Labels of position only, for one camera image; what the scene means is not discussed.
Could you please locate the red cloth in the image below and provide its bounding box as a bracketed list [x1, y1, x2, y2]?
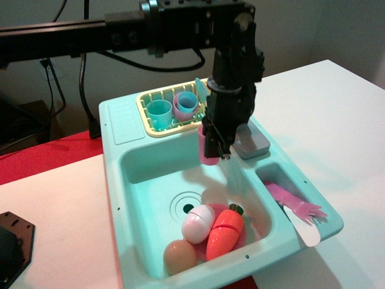
[1, 131, 103, 185]

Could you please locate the brown toy egg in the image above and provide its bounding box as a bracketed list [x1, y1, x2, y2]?
[163, 240, 198, 275]

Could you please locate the pink plastic cup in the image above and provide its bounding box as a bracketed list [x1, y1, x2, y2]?
[197, 125, 219, 166]

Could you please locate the pink toy fork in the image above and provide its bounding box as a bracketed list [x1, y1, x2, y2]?
[263, 181, 327, 225]

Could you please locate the blue cup inside lilac cup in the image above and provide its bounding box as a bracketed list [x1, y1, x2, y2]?
[177, 92, 198, 113]

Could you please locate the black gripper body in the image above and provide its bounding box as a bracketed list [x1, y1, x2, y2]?
[202, 77, 256, 144]

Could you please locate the lilac cup in rack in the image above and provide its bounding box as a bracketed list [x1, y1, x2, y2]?
[173, 92, 199, 121]

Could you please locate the orange toy carrot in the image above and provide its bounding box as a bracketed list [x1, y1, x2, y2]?
[206, 204, 244, 261]

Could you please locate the black metal base plate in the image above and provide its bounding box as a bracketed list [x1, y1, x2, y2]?
[1, 211, 35, 288]

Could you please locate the white toy knife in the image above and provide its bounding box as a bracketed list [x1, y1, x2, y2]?
[283, 206, 321, 247]

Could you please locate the yellow dish rack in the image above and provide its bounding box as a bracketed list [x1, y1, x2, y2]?
[136, 78, 209, 138]

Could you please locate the white wall outlet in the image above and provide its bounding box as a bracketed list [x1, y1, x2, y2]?
[36, 58, 63, 80]

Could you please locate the teal toy sink unit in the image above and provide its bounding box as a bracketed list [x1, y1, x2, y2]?
[99, 81, 343, 288]

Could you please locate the dark box in background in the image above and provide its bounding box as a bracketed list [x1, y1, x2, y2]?
[1, 99, 61, 155]

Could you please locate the white toy egg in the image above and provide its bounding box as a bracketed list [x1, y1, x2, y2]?
[181, 205, 215, 244]

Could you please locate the black power cable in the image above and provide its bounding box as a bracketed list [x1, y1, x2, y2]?
[0, 0, 206, 153]

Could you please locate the teal plate in rack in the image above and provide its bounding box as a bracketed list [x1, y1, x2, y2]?
[195, 78, 209, 113]

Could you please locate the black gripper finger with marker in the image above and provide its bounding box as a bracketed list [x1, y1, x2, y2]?
[202, 124, 232, 160]

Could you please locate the teal cup in rack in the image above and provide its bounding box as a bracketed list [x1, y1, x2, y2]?
[146, 99, 173, 130]

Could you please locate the grey toy faucet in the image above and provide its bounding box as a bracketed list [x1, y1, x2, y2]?
[233, 121, 271, 159]

